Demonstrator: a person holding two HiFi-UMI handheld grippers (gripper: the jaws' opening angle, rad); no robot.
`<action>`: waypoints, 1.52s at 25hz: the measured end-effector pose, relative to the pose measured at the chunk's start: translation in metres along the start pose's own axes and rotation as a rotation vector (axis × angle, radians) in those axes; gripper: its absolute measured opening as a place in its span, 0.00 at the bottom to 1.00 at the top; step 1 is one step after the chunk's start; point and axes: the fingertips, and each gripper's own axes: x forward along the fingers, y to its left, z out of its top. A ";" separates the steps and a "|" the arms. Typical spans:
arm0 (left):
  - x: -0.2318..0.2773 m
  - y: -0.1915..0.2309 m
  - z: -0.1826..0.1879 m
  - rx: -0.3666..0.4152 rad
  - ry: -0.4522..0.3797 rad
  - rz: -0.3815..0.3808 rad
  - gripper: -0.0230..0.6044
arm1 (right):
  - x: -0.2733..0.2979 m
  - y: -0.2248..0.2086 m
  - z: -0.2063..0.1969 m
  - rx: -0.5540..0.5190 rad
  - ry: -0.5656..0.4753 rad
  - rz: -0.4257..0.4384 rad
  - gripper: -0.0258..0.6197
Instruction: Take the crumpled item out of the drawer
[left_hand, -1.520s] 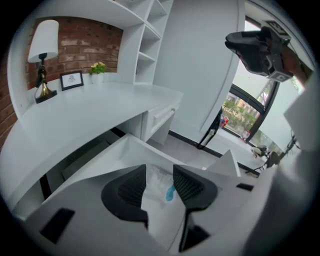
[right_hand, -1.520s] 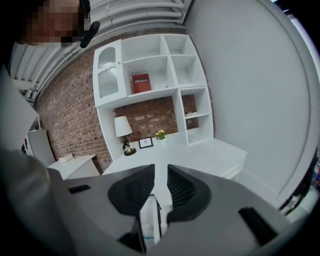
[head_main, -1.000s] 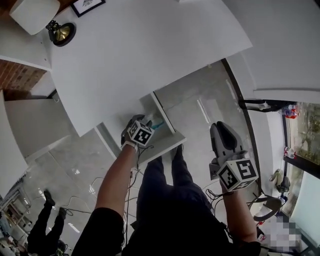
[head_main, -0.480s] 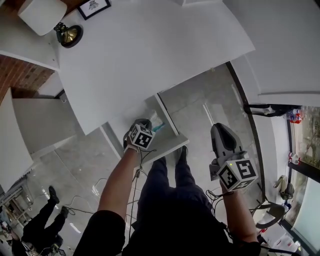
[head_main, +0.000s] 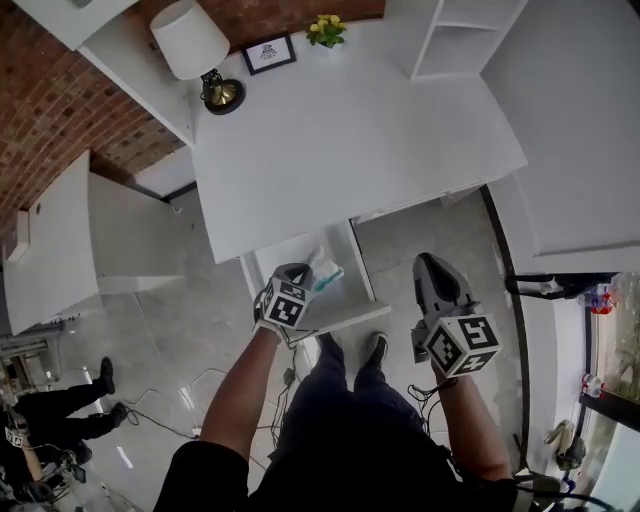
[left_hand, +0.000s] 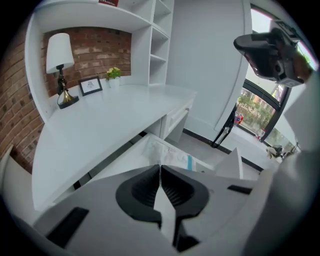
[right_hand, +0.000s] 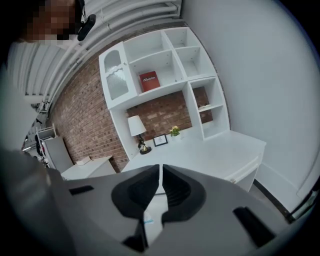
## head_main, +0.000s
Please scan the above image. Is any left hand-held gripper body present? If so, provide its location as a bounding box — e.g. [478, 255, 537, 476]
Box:
[252, 276, 316, 334]

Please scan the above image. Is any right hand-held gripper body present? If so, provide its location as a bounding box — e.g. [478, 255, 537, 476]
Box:
[410, 301, 501, 379]

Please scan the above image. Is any clear plastic bag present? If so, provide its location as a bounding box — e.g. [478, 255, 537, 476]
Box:
[305, 245, 345, 293]

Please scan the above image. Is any white drawer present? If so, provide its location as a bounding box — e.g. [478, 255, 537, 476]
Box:
[239, 219, 391, 336]

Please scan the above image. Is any person's right forearm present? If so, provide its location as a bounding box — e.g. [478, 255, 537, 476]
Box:
[432, 372, 514, 484]

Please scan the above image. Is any person's left forearm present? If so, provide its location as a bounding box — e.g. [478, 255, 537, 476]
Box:
[199, 324, 284, 459]

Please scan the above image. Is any person's right dark shoe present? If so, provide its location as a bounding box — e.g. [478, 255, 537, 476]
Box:
[366, 331, 390, 369]

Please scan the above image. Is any white desk with hutch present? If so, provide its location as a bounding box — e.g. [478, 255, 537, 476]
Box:
[9, 0, 531, 265]

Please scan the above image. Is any group of water bottles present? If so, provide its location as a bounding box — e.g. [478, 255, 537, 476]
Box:
[579, 284, 619, 314]

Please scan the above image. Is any person's dark clothed body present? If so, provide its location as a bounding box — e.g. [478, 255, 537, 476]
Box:
[154, 332, 541, 512]

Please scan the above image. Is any white side cabinet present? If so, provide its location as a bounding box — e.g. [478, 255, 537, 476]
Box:
[2, 148, 186, 336]

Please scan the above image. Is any yellow flower pot plant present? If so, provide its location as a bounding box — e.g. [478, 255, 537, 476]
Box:
[305, 13, 347, 51]

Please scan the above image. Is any white shade table lamp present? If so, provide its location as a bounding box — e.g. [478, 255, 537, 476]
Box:
[149, 0, 247, 116]

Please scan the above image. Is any white flat box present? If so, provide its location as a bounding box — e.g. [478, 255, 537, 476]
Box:
[4, 209, 32, 262]

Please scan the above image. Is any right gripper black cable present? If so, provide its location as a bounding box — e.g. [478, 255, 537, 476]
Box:
[407, 379, 459, 436]

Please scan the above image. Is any black strapped bag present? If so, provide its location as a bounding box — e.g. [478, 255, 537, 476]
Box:
[504, 272, 621, 301]

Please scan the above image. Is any black picture frame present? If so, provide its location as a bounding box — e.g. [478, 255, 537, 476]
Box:
[241, 33, 298, 77]

